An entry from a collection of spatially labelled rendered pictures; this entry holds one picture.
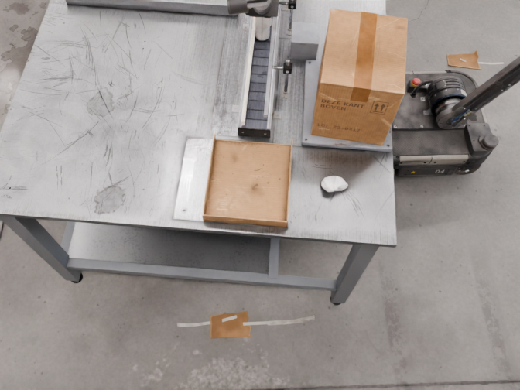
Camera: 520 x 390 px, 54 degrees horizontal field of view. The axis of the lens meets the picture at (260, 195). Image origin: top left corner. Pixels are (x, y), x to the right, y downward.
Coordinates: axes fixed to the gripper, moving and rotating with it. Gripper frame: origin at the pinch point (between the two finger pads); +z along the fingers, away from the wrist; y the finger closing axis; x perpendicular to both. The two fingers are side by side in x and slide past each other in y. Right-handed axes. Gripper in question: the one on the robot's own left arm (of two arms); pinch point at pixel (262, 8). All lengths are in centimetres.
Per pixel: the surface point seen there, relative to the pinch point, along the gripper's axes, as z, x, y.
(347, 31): -12.2, 6.3, -26.7
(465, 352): 28, 132, -97
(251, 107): -2.2, 31.7, 1.4
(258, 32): 14.3, 6.5, 1.5
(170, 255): 28, 98, 33
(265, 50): 14.2, 12.4, -1.2
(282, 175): -13, 52, -11
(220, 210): -23, 63, 8
